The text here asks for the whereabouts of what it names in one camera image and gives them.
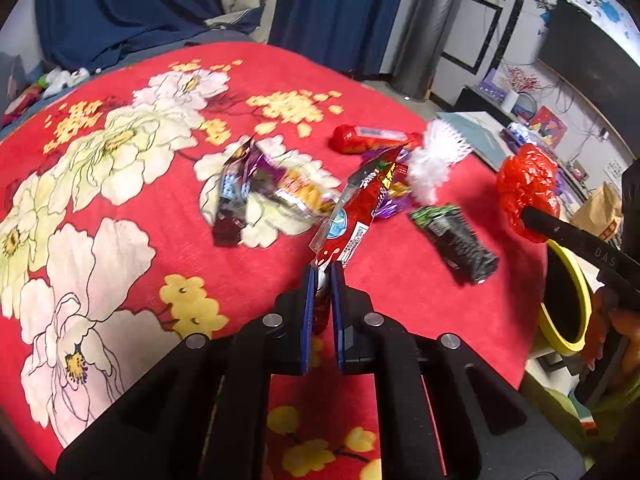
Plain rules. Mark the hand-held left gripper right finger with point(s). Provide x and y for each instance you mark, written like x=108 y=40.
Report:
x=340 y=320

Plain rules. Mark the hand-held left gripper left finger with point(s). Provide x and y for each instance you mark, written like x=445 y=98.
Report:
x=308 y=320

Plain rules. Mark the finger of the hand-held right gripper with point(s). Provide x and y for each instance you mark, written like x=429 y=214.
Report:
x=565 y=232
x=632 y=200

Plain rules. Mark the red plastic bag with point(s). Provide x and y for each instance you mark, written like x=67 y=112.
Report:
x=530 y=185

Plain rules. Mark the yellow trash bin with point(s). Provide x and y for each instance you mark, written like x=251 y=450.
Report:
x=587 y=310

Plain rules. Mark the dark purple snack wrapper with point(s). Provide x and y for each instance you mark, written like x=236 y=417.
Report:
x=230 y=195

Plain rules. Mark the white foam fruit net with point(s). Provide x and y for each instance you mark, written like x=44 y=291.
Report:
x=435 y=160

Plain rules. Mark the red rectangular snack packet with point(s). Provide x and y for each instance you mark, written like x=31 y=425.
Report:
x=350 y=140

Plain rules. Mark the person's right hand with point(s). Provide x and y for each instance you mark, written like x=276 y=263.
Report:
x=612 y=327

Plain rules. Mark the brown paper bag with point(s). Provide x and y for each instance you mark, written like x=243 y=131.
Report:
x=600 y=210

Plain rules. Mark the green clothing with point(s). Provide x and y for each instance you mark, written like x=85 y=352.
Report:
x=560 y=410

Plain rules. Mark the black snack wrapper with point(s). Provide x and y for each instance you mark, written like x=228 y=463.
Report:
x=460 y=245

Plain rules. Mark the colourful painting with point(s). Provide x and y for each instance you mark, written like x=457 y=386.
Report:
x=549 y=126

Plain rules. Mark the white tissue pack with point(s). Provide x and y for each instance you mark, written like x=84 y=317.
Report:
x=517 y=135

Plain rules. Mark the clear yellow snack packet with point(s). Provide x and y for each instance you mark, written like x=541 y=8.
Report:
x=302 y=195

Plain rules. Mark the marble top coffee table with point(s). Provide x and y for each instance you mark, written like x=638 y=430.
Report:
x=475 y=135

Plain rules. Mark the white vase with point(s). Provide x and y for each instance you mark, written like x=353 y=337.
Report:
x=510 y=101

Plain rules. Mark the red dried flowers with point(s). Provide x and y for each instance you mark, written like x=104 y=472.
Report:
x=520 y=77

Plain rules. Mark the black television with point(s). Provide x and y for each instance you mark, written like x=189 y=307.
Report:
x=580 y=45

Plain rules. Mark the black television stand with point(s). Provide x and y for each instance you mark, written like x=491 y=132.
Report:
x=467 y=100

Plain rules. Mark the red floral blanket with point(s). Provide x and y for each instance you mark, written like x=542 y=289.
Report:
x=150 y=270

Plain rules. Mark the silver tower air conditioner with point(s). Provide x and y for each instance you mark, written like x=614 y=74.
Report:
x=425 y=35

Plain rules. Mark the blue bedsheet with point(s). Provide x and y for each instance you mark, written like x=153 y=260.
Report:
x=150 y=56

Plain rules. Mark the blue curtain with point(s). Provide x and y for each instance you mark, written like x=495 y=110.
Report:
x=340 y=10
x=125 y=10

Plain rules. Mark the white plush toy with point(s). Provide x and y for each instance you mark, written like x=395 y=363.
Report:
x=65 y=82

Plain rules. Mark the red plush toy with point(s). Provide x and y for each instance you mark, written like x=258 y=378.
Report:
x=22 y=105

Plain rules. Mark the grey pillow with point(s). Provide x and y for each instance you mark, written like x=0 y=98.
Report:
x=10 y=85

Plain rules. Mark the round black frame ornament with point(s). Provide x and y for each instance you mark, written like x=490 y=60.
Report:
x=526 y=109

